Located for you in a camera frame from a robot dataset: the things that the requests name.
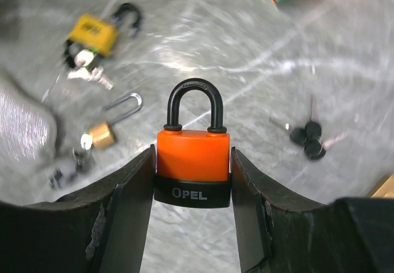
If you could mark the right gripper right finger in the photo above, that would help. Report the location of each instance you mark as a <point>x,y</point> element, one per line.
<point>278,230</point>

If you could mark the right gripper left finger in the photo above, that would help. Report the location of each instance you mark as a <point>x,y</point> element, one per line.
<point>99,228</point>

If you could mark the grey figurine keychain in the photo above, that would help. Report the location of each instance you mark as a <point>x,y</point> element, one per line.
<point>69,168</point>

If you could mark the small brass padlock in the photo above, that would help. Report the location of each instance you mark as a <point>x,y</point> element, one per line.
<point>101,136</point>

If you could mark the black keys of orange padlock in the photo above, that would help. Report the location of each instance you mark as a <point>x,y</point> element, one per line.
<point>310,135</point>

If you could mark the orange black padlock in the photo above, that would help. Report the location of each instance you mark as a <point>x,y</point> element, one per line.
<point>192,168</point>

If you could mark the large brass padlock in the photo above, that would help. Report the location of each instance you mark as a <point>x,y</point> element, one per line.
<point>384,188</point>

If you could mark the silver glitter sponge pad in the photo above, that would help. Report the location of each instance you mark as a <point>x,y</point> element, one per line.
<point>28,129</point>

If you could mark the yellow black padlock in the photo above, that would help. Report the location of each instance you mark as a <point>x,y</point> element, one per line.
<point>100,35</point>

